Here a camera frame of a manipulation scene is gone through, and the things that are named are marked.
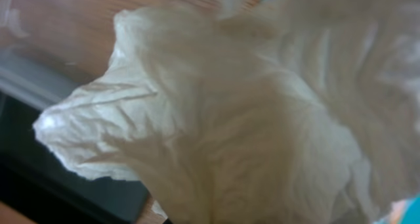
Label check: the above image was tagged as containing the black tray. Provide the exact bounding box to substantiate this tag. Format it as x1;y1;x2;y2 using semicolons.
1;94;148;223

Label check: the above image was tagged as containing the white napkin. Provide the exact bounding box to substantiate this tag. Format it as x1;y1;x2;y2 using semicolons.
33;0;419;223

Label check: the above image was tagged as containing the clear plastic bin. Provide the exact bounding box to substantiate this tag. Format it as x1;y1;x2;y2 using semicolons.
1;0;217;110

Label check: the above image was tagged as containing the teal serving tray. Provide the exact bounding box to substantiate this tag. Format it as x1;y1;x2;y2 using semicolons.
378;195;419;224

